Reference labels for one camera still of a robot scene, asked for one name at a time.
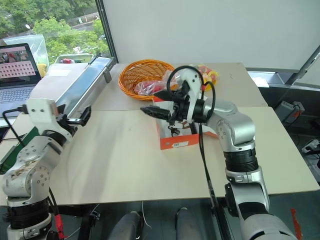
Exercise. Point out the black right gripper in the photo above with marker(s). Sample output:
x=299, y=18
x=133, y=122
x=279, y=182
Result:
x=180, y=108

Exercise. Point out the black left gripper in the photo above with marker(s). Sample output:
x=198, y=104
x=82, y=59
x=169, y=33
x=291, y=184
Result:
x=65, y=123

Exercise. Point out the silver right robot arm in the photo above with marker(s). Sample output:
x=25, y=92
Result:
x=240, y=125

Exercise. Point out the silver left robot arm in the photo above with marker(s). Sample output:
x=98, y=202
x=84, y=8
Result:
x=27, y=162

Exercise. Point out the orange cardboard shoebox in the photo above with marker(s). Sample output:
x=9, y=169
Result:
x=180, y=143

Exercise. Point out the clear bag with red items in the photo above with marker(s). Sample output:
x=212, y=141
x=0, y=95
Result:
x=150, y=88

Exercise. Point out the silver conveyor belt unit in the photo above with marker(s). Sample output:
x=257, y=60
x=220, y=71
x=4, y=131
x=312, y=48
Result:
x=82, y=82

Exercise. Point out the orange woven basket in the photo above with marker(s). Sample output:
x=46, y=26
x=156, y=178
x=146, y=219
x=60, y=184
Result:
x=132, y=75

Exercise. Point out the green plastic crate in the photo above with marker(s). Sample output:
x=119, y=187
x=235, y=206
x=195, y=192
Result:
x=72, y=58

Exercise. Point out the clear bag of colourful toys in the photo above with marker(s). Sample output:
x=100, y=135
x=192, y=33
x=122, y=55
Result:
x=208, y=73

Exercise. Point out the green flat board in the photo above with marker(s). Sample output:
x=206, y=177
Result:
x=17, y=147

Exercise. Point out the clear bag with yellow items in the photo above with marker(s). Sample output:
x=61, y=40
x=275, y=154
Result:
x=40, y=52

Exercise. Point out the open laptop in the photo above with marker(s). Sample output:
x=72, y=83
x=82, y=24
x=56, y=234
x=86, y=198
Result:
x=15, y=75

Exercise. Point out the dark rounded shape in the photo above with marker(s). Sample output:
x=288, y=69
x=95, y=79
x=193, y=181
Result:
x=127, y=226
x=185, y=223

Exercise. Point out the grey electronic box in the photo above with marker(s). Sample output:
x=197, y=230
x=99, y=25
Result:
x=290, y=110

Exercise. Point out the slanted grey metal pole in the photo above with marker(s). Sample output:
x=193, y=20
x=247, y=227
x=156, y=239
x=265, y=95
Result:
x=303, y=66

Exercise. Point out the red floor tape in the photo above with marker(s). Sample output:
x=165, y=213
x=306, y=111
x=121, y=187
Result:
x=296, y=222

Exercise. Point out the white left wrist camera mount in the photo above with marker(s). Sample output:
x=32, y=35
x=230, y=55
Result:
x=40, y=110

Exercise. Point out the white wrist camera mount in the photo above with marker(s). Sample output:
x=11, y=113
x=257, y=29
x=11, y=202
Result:
x=40, y=110
x=192, y=77

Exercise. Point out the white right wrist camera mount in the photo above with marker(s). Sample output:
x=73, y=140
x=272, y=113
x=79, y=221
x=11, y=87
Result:
x=192, y=77

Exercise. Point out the black table frame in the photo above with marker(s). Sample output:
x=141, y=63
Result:
x=75, y=212

